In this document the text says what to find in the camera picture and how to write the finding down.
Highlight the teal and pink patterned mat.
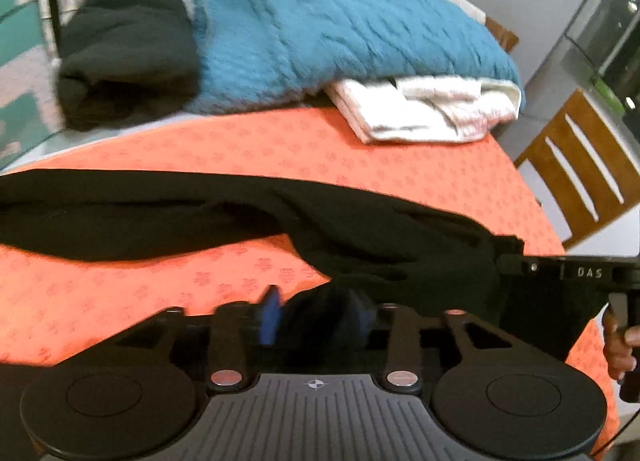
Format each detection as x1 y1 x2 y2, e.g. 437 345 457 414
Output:
0 0 66 172

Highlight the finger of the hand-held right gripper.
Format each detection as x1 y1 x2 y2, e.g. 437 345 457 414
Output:
496 254 569 277

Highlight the orange flower-patterned tablecloth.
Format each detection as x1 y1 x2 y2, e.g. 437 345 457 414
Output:
0 106 623 461

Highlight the glass cabinet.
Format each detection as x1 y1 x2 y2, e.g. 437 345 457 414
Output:
562 0 640 116

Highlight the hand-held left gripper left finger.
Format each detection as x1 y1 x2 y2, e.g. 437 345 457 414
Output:
115 285 286 393

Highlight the white folded cloth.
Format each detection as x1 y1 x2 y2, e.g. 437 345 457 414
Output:
325 75 523 144

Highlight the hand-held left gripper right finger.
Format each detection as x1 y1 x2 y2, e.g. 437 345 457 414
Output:
348 290 527 394

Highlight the teal knitted sweater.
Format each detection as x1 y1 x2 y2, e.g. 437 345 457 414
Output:
192 0 526 116

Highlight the person's right hand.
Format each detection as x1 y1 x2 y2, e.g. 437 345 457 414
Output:
601 312 640 383

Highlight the black long garment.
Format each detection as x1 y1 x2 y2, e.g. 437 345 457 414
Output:
0 168 615 364

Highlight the dark green folded garment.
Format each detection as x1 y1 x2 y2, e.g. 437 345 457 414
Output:
56 0 202 132

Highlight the wooden chair with white cloth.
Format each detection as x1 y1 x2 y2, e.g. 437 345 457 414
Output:
421 0 521 54

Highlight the wooden slatted chair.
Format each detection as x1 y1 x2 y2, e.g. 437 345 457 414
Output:
514 88 640 251

